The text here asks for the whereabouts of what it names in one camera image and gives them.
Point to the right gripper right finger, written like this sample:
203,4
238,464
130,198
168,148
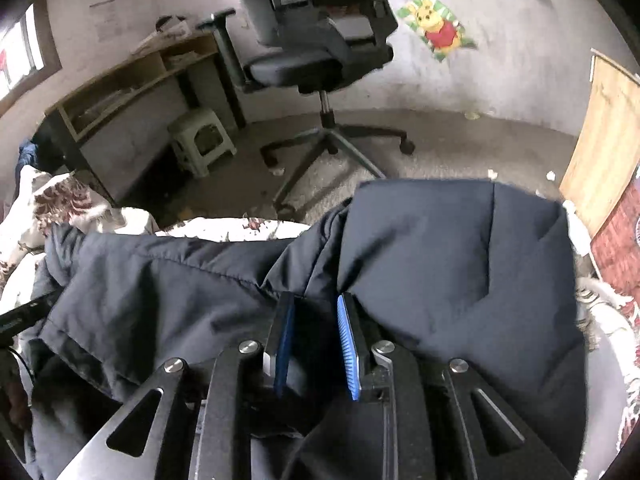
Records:
386,376

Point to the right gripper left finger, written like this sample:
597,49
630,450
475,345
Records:
247,384

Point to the dark blue puffer jacket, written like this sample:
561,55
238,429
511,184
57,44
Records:
350,299

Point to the light wooden board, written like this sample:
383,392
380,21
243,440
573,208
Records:
606,154

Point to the floral white red bedding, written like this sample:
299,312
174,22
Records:
100,219

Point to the grey plastic step stool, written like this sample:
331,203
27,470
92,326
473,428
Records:
199,139

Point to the wooden desk with shelf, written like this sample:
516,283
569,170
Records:
74,120

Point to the Winnie the Pooh poster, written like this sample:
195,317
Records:
436,26

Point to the black mesh office chair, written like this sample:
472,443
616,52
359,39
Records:
316,47

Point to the blue cloth bundle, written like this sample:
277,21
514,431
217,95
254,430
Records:
29,154

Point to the window with brown frame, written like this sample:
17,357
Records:
28,54

